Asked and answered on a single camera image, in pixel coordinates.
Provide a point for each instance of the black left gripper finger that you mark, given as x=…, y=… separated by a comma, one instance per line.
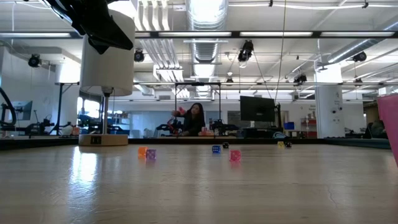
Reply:
x=99, y=48
x=112, y=34

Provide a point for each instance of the small orange die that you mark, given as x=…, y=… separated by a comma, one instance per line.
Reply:
x=142, y=151

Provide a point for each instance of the small purple die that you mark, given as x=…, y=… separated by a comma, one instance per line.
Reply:
x=151, y=154

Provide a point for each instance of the small blue die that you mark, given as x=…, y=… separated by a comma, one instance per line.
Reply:
x=216, y=149

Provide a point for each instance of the small pink die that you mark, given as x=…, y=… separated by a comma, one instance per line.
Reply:
x=235, y=155

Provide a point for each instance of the small yellow die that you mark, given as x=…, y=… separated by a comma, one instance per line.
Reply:
x=280, y=144

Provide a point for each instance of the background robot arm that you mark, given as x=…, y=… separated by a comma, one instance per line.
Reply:
x=38, y=127
x=169, y=127
x=222, y=127

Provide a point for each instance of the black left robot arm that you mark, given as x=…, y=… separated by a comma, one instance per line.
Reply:
x=62, y=7

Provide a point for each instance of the white shade wooden table lamp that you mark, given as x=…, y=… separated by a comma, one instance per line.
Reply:
x=109, y=74

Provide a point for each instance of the small grey monitor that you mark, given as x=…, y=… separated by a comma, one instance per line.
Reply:
x=23, y=109

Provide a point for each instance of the person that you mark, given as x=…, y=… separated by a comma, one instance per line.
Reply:
x=194, y=121

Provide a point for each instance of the black monitor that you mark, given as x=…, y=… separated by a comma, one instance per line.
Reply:
x=257, y=109

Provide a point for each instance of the black rig light bar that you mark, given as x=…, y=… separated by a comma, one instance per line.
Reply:
x=316, y=34

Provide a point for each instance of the white building pillar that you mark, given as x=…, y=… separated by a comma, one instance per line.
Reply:
x=329, y=109

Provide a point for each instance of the black ceiling camera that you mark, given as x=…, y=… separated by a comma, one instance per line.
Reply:
x=245, y=51
x=139, y=56
x=360, y=56
x=300, y=78
x=34, y=61

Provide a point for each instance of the silver ceiling air duct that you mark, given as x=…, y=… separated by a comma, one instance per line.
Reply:
x=206, y=18

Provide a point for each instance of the black background gantry frame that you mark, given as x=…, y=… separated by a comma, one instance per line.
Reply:
x=197, y=83

